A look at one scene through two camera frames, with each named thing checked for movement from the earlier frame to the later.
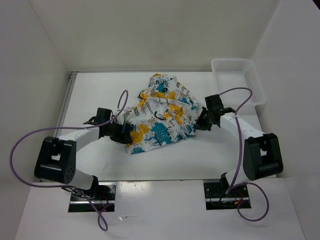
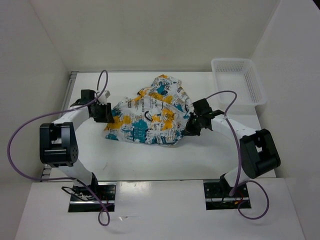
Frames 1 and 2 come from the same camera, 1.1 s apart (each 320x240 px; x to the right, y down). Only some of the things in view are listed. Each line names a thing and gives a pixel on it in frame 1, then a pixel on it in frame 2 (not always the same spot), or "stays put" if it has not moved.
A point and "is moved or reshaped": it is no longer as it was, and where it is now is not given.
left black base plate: (105, 200) stays put
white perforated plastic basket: (230, 73) stays put
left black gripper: (124, 138) -> (107, 116)
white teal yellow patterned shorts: (166, 113) is moved or reshaped
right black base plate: (216, 197) stays put
